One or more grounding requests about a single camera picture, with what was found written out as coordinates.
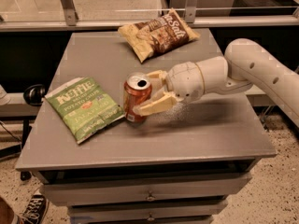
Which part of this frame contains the metal drawer knob upper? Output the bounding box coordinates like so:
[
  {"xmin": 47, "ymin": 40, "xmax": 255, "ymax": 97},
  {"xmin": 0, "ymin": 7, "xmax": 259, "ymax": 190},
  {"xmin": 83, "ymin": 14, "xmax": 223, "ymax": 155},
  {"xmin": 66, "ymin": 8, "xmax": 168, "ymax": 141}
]
[{"xmin": 146, "ymin": 193, "xmax": 156, "ymax": 202}]

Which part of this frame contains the metal railing post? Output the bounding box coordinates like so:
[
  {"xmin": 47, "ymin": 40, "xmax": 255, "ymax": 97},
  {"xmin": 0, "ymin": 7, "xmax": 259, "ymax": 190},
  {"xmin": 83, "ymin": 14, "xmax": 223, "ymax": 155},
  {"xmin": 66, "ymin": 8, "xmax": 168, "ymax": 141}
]
[
  {"xmin": 60, "ymin": 0, "xmax": 78, "ymax": 26},
  {"xmin": 184, "ymin": 0, "xmax": 198, "ymax": 23}
]

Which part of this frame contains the metal railing post right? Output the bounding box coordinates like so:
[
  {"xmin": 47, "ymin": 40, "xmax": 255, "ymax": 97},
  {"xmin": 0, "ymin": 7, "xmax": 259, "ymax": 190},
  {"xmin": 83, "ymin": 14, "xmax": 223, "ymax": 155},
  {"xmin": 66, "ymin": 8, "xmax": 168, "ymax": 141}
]
[{"xmin": 184, "ymin": 0, "xmax": 198, "ymax": 23}]

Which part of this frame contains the metal drawer knob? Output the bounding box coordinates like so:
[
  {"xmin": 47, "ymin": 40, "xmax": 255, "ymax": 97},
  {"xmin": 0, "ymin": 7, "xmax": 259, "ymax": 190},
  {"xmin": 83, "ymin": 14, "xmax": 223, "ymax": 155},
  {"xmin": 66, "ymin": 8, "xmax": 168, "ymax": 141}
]
[
  {"xmin": 146, "ymin": 193, "xmax": 156, "ymax": 202},
  {"xmin": 147, "ymin": 215, "xmax": 155, "ymax": 222}
]

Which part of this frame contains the brown sea salt chip bag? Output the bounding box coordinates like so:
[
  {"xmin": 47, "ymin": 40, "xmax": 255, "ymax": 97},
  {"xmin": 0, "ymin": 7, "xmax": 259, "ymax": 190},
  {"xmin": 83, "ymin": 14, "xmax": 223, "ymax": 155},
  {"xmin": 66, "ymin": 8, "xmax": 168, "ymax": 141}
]
[{"xmin": 118, "ymin": 8, "xmax": 200, "ymax": 63}]

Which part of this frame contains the metal drawer knob lower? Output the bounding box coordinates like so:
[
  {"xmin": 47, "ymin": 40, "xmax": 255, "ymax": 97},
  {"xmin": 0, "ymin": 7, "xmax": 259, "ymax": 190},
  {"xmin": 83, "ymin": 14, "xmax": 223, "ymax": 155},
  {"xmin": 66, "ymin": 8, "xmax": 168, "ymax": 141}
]
[{"xmin": 147, "ymin": 215, "xmax": 155, "ymax": 222}]

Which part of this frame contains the green jalapeno chip bag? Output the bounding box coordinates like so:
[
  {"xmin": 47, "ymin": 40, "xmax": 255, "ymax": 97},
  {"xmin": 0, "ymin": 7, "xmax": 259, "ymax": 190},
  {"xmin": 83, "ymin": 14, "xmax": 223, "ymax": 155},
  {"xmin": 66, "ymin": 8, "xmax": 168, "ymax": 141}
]
[{"xmin": 45, "ymin": 77, "xmax": 124, "ymax": 144}]

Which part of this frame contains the black sneaker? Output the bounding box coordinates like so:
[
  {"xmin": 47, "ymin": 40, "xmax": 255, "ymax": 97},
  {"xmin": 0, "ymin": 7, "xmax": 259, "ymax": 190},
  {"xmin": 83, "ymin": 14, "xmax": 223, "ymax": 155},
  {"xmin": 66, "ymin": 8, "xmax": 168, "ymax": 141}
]
[{"xmin": 21, "ymin": 190, "xmax": 49, "ymax": 224}]

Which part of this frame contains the red coke can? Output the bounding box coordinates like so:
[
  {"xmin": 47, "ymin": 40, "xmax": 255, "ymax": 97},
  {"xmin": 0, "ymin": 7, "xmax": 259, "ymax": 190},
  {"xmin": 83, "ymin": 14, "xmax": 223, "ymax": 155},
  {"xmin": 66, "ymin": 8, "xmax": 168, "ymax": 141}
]
[{"xmin": 123, "ymin": 72, "xmax": 152, "ymax": 122}]

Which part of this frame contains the metal railing post left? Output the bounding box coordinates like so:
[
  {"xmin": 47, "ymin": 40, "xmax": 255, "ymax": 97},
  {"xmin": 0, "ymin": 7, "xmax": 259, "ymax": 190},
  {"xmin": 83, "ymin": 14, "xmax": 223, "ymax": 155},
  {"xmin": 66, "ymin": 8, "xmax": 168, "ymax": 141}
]
[{"xmin": 60, "ymin": 0, "xmax": 78, "ymax": 26}]

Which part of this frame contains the black round stool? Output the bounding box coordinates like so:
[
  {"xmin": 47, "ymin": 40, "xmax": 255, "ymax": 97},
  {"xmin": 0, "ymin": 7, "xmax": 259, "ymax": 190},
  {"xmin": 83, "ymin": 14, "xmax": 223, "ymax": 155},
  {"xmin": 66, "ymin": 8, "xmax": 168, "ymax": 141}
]
[{"xmin": 23, "ymin": 84, "xmax": 46, "ymax": 106}]

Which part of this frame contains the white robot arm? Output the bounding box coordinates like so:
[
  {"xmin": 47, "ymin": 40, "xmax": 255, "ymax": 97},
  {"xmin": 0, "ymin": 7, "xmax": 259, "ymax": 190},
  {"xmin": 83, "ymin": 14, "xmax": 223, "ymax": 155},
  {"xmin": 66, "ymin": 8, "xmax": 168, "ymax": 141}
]
[{"xmin": 134, "ymin": 38, "xmax": 299, "ymax": 126}]

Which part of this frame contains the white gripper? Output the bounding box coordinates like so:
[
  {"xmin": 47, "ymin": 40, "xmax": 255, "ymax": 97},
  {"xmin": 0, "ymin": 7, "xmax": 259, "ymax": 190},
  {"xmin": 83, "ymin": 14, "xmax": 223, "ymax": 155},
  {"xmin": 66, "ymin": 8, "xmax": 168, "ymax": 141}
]
[{"xmin": 133, "ymin": 62, "xmax": 204, "ymax": 116}]

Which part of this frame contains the grey drawer cabinet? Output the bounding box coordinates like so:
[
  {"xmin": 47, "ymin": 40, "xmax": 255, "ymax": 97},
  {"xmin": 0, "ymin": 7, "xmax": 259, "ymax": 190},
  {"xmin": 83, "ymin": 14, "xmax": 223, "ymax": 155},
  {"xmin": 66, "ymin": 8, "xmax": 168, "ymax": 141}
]
[{"xmin": 15, "ymin": 28, "xmax": 278, "ymax": 224}]

